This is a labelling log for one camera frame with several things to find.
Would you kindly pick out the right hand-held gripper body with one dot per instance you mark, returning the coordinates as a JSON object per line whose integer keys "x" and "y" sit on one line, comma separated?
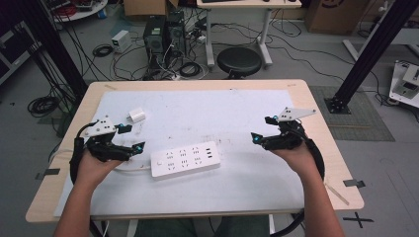
{"x": 290, "y": 131}

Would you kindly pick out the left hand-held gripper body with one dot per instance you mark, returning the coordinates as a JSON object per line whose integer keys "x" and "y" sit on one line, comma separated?
{"x": 99, "y": 129}

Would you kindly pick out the white charger plug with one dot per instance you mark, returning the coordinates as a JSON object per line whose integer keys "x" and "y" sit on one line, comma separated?
{"x": 137, "y": 115}

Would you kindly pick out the white power strip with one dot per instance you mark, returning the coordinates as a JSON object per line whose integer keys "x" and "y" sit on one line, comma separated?
{"x": 185, "y": 160}

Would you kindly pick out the person's right hand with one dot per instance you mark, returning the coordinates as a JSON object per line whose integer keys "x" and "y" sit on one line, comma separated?
{"x": 296, "y": 159}

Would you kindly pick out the person's left hand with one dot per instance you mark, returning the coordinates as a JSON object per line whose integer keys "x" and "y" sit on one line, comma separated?
{"x": 95, "y": 168}

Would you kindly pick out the wooden table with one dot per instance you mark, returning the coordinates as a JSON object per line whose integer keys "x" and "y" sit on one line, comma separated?
{"x": 316, "y": 154}

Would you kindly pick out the white table mat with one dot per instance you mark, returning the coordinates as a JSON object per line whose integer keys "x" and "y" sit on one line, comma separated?
{"x": 204, "y": 112}

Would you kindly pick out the black tape strip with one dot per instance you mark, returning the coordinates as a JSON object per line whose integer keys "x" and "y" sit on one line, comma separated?
{"x": 354, "y": 183}
{"x": 49, "y": 172}

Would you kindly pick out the black round stool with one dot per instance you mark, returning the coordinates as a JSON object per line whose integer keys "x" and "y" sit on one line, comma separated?
{"x": 239, "y": 61}

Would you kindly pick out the grey floor mat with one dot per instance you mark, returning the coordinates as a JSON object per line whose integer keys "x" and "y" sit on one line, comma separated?
{"x": 365, "y": 115}

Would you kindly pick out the thin wooden strip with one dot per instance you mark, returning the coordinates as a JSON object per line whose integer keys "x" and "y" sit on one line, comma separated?
{"x": 337, "y": 195}

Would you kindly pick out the white desk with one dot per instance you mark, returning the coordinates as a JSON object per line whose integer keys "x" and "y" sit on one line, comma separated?
{"x": 263, "y": 39}

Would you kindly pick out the white power supply box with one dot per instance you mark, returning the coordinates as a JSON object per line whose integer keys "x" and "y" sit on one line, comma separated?
{"x": 121, "y": 41}

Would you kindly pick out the black computer tower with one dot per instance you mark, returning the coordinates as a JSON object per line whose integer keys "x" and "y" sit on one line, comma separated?
{"x": 176, "y": 33}
{"x": 154, "y": 41}

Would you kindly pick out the black metal stand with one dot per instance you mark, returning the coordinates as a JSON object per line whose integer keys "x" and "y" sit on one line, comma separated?
{"x": 56, "y": 42}
{"x": 369, "y": 56}

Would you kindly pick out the black tape cross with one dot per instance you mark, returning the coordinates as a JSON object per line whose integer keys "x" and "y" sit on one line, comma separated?
{"x": 358, "y": 220}

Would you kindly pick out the dark equipment case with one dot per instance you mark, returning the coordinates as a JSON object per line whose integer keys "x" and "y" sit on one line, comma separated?
{"x": 15, "y": 52}

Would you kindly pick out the round white table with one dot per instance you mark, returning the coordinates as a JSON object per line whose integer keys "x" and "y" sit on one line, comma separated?
{"x": 82, "y": 13}

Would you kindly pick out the large cardboard box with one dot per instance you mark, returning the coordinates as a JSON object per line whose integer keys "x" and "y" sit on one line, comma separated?
{"x": 332, "y": 16}

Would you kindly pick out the white metal device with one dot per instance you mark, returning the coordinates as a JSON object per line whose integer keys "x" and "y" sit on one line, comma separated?
{"x": 405, "y": 84}

